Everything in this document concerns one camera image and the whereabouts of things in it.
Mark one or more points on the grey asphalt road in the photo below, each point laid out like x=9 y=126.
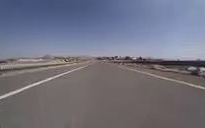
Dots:
x=106 y=96

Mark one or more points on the distant low buildings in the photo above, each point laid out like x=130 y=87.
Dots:
x=63 y=58

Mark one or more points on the white painted edge line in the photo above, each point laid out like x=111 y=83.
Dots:
x=36 y=84
x=173 y=80

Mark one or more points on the pale gravel verge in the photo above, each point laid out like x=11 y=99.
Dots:
x=30 y=69

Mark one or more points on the pale roadside guardrail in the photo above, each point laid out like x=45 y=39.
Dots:
x=23 y=65

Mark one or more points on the dark roadside guardrail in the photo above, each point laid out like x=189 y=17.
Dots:
x=183 y=62

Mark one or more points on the rubble strip beside road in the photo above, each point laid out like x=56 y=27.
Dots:
x=193 y=69

